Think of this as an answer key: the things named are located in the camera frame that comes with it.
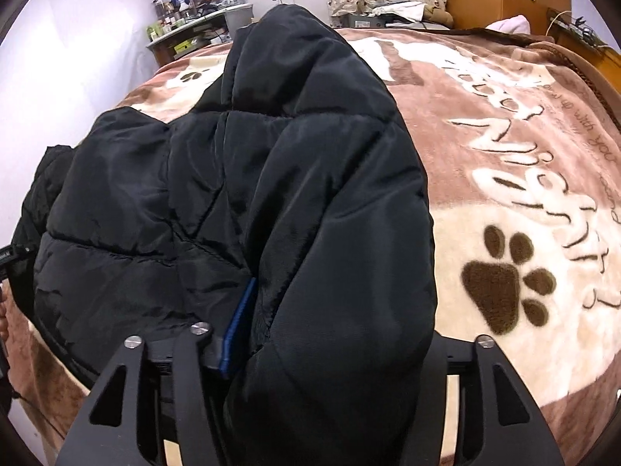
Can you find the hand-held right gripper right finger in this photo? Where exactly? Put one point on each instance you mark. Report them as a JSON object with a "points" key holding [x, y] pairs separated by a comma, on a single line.
{"points": [[478, 398]]}

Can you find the brown paw print blanket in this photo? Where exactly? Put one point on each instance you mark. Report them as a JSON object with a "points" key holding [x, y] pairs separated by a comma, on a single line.
{"points": [[509, 179]]}

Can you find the brown plush toy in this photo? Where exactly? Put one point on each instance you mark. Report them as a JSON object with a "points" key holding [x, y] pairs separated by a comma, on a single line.
{"points": [[436, 14]]}

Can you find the cluttered desk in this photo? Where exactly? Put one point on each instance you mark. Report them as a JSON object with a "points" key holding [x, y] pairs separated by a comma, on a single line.
{"points": [[194, 29]]}

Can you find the pale pink pillow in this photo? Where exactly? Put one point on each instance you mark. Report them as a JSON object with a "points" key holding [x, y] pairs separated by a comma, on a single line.
{"points": [[509, 24]]}

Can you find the grey storage box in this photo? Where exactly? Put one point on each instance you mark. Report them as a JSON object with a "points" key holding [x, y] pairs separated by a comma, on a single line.
{"points": [[238, 19]]}

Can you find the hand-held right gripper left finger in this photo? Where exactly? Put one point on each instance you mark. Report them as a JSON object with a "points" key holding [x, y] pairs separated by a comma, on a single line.
{"points": [[241, 315]]}

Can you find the black padded jacket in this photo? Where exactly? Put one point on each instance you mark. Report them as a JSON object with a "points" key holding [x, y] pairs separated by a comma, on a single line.
{"points": [[291, 204]]}

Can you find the black flat box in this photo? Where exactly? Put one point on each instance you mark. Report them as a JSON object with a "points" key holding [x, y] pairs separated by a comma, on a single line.
{"points": [[368, 20]]}

